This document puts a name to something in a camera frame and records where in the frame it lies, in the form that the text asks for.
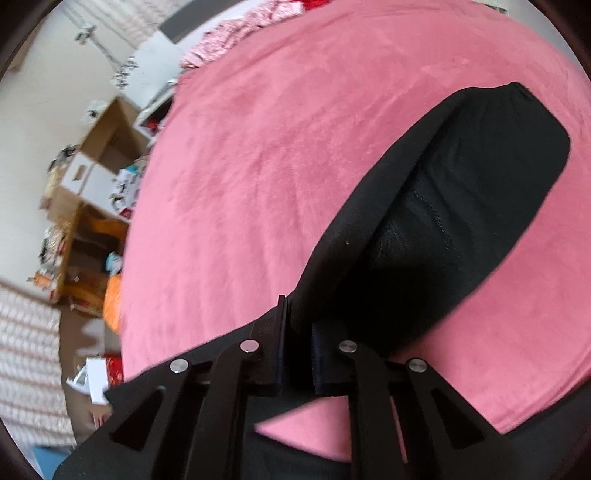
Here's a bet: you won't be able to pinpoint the white cardboard box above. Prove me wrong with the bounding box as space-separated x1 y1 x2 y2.
67 357 112 407

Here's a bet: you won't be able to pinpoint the blue floor item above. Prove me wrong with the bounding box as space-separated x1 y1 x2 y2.
32 445 72 478

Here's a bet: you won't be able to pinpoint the black pants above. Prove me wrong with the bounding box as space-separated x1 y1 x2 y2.
53 82 572 480

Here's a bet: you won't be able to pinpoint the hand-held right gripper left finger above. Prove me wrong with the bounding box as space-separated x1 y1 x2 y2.
107 295 290 480

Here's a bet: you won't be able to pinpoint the white panel with leaf decals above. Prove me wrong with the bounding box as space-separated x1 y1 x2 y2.
111 39 185 112

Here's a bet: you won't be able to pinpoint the grey bed headboard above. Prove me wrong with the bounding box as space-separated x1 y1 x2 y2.
159 4 222 44

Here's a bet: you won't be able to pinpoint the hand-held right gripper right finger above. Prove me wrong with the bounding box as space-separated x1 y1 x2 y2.
311 322 519 480

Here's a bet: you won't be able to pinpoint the white nightstand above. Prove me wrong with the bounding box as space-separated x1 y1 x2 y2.
133 78 178 139

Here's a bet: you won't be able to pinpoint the pink patterned cloth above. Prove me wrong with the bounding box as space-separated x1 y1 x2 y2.
179 0 305 70

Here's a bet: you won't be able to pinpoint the red box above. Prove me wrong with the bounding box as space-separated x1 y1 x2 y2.
104 353 125 386

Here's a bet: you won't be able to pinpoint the pink plush blanket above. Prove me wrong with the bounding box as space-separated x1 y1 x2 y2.
115 0 591 462

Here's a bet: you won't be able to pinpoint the orange bag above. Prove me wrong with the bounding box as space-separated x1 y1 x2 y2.
102 274 124 333

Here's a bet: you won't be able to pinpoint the wooden desk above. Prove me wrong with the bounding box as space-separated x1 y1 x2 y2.
39 97 151 317

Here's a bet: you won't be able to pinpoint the white printed appliance box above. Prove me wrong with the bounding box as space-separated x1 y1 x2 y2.
110 164 145 217

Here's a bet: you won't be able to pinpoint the white drawer unit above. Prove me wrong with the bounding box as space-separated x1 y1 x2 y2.
59 152 116 206

